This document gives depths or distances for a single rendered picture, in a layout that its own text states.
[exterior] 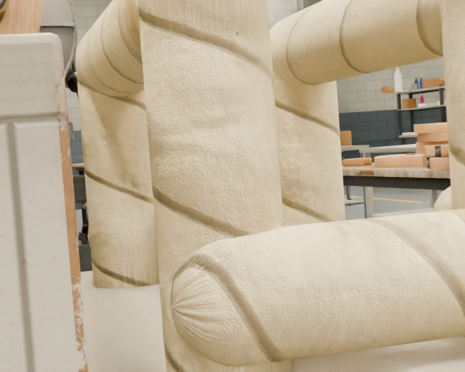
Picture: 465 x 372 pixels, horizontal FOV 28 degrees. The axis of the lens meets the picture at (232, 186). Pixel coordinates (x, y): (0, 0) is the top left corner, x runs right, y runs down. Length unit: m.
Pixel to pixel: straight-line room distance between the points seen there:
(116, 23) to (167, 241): 0.08
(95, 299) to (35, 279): 0.19
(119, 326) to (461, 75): 0.13
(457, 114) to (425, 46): 0.04
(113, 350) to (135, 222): 0.12
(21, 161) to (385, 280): 0.09
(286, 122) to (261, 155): 0.18
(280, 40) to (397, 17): 0.11
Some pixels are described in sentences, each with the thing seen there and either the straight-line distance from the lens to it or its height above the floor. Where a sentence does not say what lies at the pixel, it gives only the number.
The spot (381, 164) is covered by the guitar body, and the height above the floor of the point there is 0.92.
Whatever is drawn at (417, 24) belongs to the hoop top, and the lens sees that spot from 0.27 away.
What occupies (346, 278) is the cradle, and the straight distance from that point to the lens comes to 0.21.
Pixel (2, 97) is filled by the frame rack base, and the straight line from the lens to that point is 0.17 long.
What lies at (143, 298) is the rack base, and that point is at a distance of 0.35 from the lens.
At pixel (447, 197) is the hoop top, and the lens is 0.44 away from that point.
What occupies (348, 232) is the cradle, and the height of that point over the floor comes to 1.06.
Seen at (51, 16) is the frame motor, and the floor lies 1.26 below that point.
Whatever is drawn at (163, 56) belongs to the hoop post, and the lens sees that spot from 0.22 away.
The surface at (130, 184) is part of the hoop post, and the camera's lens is 0.38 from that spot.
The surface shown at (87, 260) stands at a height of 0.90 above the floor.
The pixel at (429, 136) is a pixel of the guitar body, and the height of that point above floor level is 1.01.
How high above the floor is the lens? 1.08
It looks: 3 degrees down
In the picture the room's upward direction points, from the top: 4 degrees counter-clockwise
